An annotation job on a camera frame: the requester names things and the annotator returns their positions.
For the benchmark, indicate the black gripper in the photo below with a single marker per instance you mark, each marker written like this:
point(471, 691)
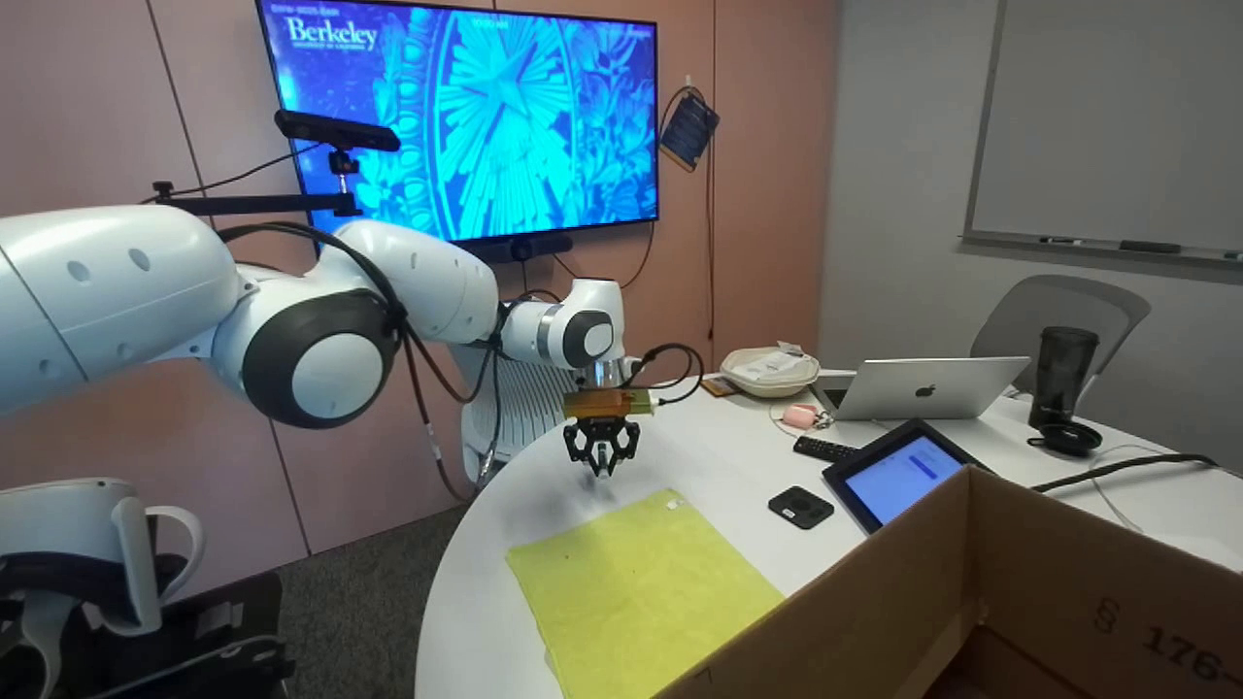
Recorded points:
point(603, 427)

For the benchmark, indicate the yellow towel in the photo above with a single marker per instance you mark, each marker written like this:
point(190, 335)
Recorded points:
point(647, 584)

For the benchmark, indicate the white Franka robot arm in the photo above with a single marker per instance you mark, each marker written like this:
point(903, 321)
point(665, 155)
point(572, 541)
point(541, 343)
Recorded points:
point(120, 298)

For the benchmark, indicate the small brown flat item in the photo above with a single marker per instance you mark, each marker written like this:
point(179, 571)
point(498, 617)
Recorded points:
point(721, 384)

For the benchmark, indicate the pink computer mouse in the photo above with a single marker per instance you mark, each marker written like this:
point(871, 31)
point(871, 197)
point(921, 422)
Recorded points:
point(801, 417)

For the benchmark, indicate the black smartphone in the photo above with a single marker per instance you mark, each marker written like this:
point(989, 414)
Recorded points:
point(801, 507)

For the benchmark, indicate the black video bar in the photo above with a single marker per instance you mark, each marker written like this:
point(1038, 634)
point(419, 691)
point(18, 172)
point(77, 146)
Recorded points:
point(519, 247)

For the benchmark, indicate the black remote control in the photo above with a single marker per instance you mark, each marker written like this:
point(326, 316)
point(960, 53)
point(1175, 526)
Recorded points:
point(824, 448)

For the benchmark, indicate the black tablet lit screen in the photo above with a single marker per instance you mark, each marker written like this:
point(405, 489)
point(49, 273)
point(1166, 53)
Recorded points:
point(901, 470)

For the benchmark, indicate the silver laptop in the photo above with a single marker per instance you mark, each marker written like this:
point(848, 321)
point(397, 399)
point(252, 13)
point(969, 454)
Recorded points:
point(925, 384)

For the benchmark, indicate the small black round device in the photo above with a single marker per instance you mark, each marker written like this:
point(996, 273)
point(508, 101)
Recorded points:
point(1072, 441)

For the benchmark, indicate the black cylindrical cup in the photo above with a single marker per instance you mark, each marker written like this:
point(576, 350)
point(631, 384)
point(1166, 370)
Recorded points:
point(1068, 370)

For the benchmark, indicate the grey shell chair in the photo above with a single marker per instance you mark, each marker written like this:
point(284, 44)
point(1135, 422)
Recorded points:
point(1075, 316)

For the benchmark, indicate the white VR headset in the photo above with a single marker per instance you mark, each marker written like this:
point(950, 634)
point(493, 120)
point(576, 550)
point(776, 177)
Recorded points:
point(81, 518)

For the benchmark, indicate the black wall panel device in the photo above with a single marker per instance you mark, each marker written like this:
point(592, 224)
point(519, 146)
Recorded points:
point(688, 126)

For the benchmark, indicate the wall television blue image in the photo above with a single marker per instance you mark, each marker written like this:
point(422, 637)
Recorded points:
point(519, 119)

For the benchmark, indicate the black stereo camera bar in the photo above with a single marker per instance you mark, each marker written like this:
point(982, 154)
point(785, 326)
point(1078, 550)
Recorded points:
point(336, 128)

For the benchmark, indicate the black camera stand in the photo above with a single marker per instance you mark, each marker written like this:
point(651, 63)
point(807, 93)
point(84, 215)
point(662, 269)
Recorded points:
point(257, 205)

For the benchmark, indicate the white wall whiteboard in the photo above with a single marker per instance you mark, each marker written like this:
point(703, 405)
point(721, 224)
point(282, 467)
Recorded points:
point(1112, 119)

